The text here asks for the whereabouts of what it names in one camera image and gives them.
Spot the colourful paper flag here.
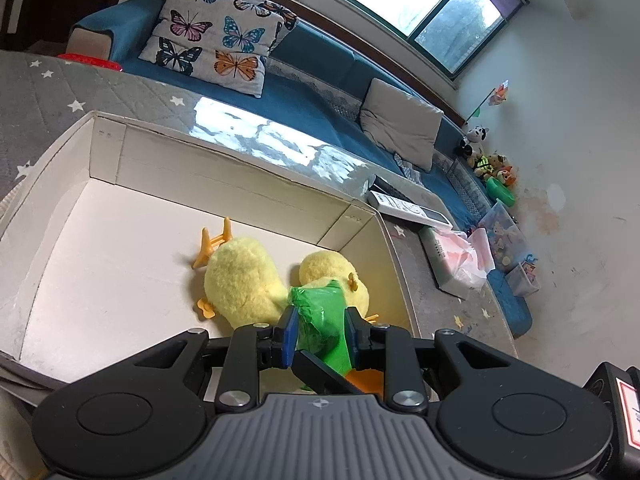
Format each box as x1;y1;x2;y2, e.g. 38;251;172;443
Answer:
469;79;511;122

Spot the small clear plastic bin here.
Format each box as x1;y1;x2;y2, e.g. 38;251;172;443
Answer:
504;254;543;299

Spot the white remote control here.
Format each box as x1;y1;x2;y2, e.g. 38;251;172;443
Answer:
367;189;452;229

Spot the butterfly print pillow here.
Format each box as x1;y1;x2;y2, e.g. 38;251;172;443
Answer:
138;0;284;99
232;0;300;55

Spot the pink tissue pack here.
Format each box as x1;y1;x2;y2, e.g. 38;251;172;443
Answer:
418;226;497;302

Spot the blue sofa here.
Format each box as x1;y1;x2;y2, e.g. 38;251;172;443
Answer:
67;0;534;339

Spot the beige pillow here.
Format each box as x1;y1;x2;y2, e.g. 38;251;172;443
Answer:
358;77;445;172

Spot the yellow chick plush toy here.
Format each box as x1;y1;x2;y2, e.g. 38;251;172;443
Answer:
298;251;382;327
192;216;292;334

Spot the black remote control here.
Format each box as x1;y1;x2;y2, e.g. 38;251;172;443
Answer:
372;175;427;202

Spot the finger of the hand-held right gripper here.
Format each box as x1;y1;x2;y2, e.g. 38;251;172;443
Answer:
291;349;367;397

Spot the orange plastic block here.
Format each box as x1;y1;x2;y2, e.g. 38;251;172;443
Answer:
345;368;384;397

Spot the green packet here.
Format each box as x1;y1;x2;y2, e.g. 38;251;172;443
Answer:
287;277;359;377

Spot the grey star tablecloth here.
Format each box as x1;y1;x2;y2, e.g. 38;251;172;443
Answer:
0;48;517;391

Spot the clear plastic toy bin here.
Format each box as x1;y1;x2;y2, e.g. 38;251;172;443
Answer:
477;199;532;272

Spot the red plastic item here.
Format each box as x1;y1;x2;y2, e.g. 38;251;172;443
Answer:
56;53;124;73

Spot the black and white plush toy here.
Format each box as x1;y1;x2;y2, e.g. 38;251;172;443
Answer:
459;125;490;169

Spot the green plastic basin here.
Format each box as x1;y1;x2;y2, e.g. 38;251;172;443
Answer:
485;178;518;208

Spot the cardboard box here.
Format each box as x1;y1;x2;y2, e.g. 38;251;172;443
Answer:
0;110;427;397

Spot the brown plush toy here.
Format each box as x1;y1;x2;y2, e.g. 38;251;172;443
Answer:
473;152;520;187

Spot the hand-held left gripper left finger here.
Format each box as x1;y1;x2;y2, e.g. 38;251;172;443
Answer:
134;306;301;415

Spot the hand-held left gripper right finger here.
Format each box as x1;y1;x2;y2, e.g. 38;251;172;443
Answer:
344;306;522;415

